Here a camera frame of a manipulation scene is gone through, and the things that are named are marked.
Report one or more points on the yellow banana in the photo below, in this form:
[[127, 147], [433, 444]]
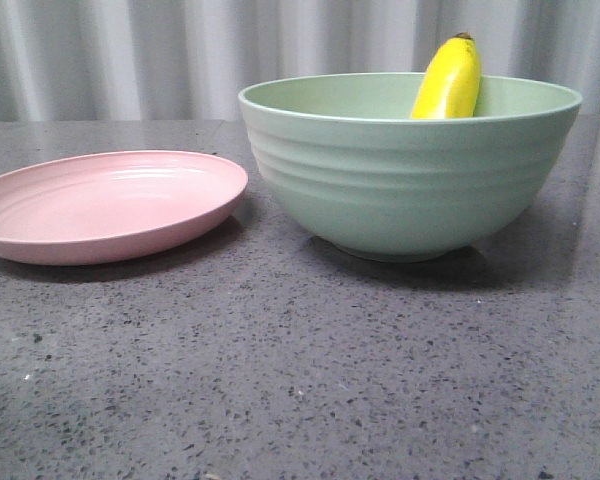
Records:
[[451, 83]]

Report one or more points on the green ribbed bowl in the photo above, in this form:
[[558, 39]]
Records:
[[344, 159]]

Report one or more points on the pink plate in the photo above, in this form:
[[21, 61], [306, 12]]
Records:
[[114, 206]]

